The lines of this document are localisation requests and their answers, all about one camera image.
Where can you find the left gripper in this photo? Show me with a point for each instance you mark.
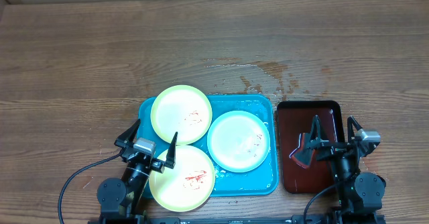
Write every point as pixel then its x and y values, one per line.
pixel 157 166

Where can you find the yellow plate upper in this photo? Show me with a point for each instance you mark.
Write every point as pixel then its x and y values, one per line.
pixel 183 110

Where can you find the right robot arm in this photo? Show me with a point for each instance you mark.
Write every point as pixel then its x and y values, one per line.
pixel 360 193

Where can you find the dark red tray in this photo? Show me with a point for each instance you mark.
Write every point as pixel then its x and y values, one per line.
pixel 294 119

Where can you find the red and black sponge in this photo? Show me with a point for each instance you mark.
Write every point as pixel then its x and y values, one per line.
pixel 303 154

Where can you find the yellow plate lower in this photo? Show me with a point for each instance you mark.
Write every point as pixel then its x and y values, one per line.
pixel 188 185

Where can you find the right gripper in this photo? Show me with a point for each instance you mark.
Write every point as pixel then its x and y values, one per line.
pixel 336 147

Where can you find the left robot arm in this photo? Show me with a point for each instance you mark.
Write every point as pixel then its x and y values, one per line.
pixel 120 197

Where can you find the yellow plate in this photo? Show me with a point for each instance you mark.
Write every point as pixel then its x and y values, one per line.
pixel 188 185
pixel 183 110

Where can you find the blue plastic tray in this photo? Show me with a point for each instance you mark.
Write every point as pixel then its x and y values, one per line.
pixel 260 181

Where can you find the light blue plate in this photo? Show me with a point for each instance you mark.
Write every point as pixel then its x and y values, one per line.
pixel 238 141

